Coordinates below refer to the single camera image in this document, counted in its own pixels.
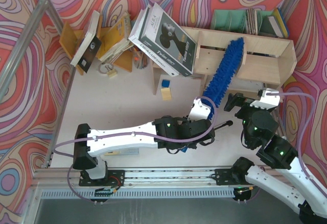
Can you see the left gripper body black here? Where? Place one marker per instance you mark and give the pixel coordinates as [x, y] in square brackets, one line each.
[207, 128]

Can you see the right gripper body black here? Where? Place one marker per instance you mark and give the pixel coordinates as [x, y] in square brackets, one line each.
[235, 103]

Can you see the blue fluffy duster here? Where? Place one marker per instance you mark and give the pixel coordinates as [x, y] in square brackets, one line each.
[227, 68]

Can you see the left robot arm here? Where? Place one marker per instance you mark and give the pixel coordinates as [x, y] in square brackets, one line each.
[170, 133]

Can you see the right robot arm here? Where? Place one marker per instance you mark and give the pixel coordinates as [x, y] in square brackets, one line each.
[305, 195]

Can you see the light wooden bookshelf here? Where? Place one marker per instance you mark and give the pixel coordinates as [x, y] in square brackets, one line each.
[265, 59]

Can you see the spiral notebook white cover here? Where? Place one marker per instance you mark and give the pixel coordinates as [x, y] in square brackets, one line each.
[245, 85]

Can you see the blue eraser block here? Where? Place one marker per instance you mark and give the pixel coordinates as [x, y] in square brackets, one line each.
[165, 83]

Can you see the beige calculator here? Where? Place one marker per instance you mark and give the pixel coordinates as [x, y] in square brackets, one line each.
[123, 152]

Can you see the white Chokladfabriken book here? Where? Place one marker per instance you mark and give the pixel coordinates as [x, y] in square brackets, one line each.
[134, 38]

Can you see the green desk organizer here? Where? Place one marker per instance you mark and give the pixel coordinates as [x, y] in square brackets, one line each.
[235, 21]

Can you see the pencil cup with pencils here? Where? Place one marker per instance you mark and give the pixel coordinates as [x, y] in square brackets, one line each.
[139, 58]

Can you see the Twins story book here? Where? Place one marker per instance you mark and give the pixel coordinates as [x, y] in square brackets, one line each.
[166, 39]

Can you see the blue covered notebook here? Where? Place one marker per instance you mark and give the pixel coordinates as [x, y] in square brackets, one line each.
[276, 15]

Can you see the yellow worn book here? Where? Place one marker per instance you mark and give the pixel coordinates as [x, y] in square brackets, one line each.
[115, 40]

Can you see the black white paperback book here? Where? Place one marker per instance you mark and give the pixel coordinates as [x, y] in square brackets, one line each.
[88, 44]

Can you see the orange wooden book stand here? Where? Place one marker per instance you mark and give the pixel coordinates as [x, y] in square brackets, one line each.
[69, 37]

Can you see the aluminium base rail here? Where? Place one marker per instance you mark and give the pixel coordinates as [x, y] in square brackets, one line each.
[130, 177]

